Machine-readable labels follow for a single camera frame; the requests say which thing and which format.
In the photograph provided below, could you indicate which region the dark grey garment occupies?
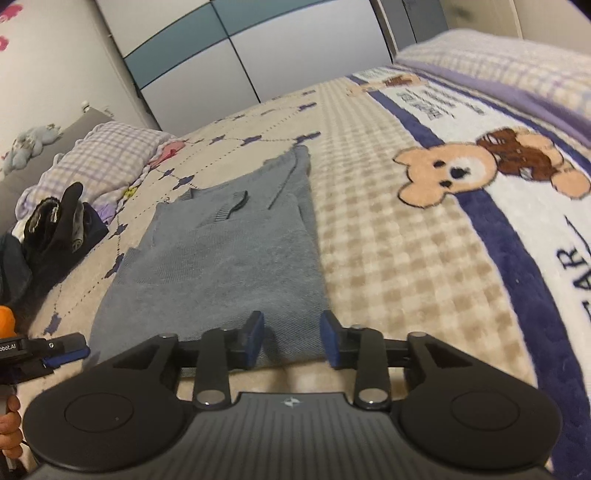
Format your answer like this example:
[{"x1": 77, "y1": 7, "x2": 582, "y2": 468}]
[{"x1": 0, "y1": 233, "x2": 33, "y2": 311}]

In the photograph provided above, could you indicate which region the black folded garment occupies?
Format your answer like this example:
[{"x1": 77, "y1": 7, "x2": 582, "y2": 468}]
[{"x1": 23, "y1": 181, "x2": 110, "y2": 289}]

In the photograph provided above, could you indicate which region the orange plush toy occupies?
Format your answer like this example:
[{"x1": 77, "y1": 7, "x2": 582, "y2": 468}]
[{"x1": 0, "y1": 305, "x2": 17, "y2": 340}]

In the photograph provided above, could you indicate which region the checked purple pillow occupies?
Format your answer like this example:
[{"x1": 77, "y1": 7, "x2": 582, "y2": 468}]
[{"x1": 14, "y1": 122, "x2": 178, "y2": 217}]

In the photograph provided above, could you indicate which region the grey knit sweater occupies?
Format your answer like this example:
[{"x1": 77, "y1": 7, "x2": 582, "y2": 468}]
[{"x1": 88, "y1": 145, "x2": 331, "y2": 370}]

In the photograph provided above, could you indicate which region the white and teal wardrobe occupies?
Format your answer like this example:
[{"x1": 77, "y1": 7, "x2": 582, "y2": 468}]
[{"x1": 95, "y1": 0, "x2": 398, "y2": 133}]

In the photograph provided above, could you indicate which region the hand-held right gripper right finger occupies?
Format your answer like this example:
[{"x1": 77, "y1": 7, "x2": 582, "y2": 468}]
[{"x1": 318, "y1": 310, "x2": 467, "y2": 409}]

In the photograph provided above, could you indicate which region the checked purple quilt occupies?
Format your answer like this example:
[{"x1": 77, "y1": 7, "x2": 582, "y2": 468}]
[{"x1": 392, "y1": 30, "x2": 591, "y2": 148}]

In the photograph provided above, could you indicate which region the pink cloth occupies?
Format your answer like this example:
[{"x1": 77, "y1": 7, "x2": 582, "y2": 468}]
[{"x1": 148, "y1": 141, "x2": 185, "y2": 167}]

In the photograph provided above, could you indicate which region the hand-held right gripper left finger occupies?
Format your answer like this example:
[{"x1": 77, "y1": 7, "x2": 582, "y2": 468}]
[{"x1": 111, "y1": 310, "x2": 265, "y2": 409}]

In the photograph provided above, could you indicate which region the printed bear blanket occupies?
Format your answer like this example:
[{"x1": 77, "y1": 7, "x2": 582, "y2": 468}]
[{"x1": 28, "y1": 65, "x2": 591, "y2": 480}]

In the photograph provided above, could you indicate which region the pale grey plush toy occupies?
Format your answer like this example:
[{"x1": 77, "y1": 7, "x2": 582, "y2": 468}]
[{"x1": 2, "y1": 124, "x2": 64, "y2": 174}]

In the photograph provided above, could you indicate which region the person's left hand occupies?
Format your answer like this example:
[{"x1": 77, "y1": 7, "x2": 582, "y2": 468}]
[{"x1": 0, "y1": 396, "x2": 25, "y2": 456}]

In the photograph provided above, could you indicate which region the grey headboard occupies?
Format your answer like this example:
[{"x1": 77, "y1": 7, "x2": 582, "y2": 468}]
[{"x1": 0, "y1": 107, "x2": 116, "y2": 208}]

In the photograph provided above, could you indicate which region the grey door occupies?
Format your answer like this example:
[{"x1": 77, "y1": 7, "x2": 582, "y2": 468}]
[{"x1": 374, "y1": 0, "x2": 447, "y2": 52}]

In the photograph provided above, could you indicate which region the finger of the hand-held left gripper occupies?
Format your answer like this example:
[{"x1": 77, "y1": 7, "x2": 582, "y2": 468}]
[{"x1": 44, "y1": 335, "x2": 91, "y2": 370}]

